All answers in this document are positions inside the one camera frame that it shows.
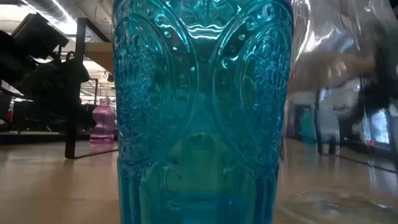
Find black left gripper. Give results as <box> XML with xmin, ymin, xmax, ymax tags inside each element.
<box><xmin>26</xmin><ymin>60</ymin><xmax>98</xmax><ymax>129</ymax></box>

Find pink spiral-ribbed glass vase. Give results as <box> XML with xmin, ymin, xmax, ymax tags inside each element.
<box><xmin>89</xmin><ymin>97</ymin><xmax>118</xmax><ymax>144</ymax></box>

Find wooden shelf black metal legs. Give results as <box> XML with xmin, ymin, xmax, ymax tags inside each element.
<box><xmin>64</xmin><ymin>17</ymin><xmax>119</xmax><ymax>160</ymax></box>

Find blue embossed glass vase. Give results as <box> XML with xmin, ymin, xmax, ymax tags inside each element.
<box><xmin>111</xmin><ymin>0</ymin><xmax>295</xmax><ymax>224</ymax></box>

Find clear glass vase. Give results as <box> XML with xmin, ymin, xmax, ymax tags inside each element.
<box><xmin>275</xmin><ymin>0</ymin><xmax>398</xmax><ymax>224</ymax></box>

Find black background frame rig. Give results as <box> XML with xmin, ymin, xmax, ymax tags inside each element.
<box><xmin>80</xmin><ymin>77</ymin><xmax>99</xmax><ymax>106</ymax></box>

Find black aluminium table frame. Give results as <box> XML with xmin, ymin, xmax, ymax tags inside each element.
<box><xmin>0</xmin><ymin>130</ymin><xmax>118</xmax><ymax>146</ymax></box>

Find silver ceiling air duct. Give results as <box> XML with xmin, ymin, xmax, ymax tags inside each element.
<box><xmin>18</xmin><ymin>0</ymin><xmax>78</xmax><ymax>35</ymax></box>

